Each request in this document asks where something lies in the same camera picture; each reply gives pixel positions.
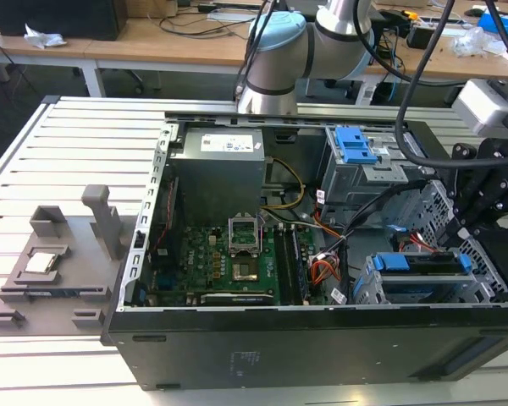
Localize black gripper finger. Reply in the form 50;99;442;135
443;142;483;247
461;180;508;266

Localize red disk wire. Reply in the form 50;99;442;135
409;232;445;255

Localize hard disk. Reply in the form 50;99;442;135
373;250;472;277

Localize metal disk bay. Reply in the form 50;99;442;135
354;251;508;306

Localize metal drive cage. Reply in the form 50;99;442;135
323;125;436;209

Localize blue drive cage latch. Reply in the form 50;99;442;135
334;126;378;166

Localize clear plastic bag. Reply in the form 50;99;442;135
451;25;508;59

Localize blue cardboard box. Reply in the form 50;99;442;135
477;10;508;40

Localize small black device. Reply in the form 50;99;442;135
406;20;439;50

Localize thin locking lever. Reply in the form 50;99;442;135
257;213;267;255

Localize metal socket cover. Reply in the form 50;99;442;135
228;215;262;255

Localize CPU socket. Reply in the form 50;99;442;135
231;261;260;284

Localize grey power supply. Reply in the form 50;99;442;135
168;126;267;213

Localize black PC case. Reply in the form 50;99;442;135
100;110;508;392

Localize black graphics card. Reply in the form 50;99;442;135
200;291;277;307

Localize green motherboard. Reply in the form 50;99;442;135
150;223;323;306

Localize wooden desk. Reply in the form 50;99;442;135
0;0;508;99

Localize grey parts rack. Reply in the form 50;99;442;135
0;184;130;338

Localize RAM stick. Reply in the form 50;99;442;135
25;288;105;298

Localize silver CPU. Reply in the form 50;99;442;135
24;251;61;273

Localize large black box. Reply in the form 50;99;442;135
0;0;129;42

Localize crumpled white paper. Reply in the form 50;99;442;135
23;23;69;49

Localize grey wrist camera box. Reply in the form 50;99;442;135
454;79;508;138

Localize blue-tipped disk wire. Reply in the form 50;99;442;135
387;222;409;250

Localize black wire bundle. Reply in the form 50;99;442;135
340;179;433;240

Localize thick black gripper cable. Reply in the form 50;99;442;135
394;0;456;170
484;0;508;80

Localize green and blue hanging cables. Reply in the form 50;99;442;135
383;31;408;103

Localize orange and red wires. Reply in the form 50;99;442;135
310;258;342;283

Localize yellow and black wires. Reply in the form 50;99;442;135
263;156;306;211

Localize thin black arm cables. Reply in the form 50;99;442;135
235;0;280;102

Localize black looped desk cable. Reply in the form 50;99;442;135
157;11;247;42

